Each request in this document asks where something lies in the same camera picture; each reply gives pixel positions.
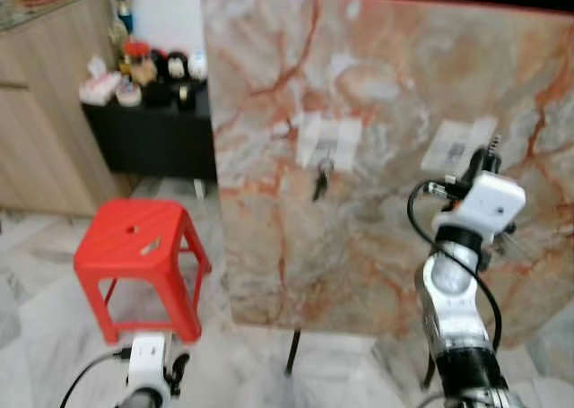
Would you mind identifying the silver key bunch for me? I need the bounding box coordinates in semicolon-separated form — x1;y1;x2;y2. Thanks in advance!
311;159;336;203

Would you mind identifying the black board stand leg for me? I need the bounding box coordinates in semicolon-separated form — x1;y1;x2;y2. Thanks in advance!
285;330;302;376

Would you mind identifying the red plastic stool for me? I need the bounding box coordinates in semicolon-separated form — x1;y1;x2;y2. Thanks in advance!
74;198;213;344

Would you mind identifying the orange marble pattern board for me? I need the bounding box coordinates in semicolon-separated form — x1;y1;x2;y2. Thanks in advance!
201;0;574;343

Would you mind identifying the black low table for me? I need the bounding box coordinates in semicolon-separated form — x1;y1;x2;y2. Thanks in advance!
81;90;218;199

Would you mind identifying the small white bowl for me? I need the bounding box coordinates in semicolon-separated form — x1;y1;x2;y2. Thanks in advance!
117;81;143;109

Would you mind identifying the light wooden cabinet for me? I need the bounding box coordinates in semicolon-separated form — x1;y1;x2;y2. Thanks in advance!
0;0;140;219

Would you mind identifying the pink white tissue box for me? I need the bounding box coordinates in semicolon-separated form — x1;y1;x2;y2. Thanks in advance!
79;56;122;104

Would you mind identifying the red lidded jar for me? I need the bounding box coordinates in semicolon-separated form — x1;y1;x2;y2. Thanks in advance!
121;39;158;86

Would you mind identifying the blue bottle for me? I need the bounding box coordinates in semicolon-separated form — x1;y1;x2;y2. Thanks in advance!
109;0;135;34

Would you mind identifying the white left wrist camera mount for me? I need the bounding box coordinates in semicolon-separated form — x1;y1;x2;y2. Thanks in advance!
126;333;171;400

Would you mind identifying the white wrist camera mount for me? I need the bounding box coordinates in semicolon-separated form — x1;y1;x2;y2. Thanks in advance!
433;172;527;240
126;333;171;400

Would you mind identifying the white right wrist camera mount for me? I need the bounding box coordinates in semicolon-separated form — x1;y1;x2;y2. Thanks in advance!
433;172;527;240

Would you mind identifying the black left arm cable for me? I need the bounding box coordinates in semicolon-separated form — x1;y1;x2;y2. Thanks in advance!
61;350;131;408

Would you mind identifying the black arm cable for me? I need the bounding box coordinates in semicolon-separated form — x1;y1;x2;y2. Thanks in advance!
407;180;501;351
61;350;131;408

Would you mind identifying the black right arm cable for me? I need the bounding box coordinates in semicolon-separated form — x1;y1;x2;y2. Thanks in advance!
407;180;501;351

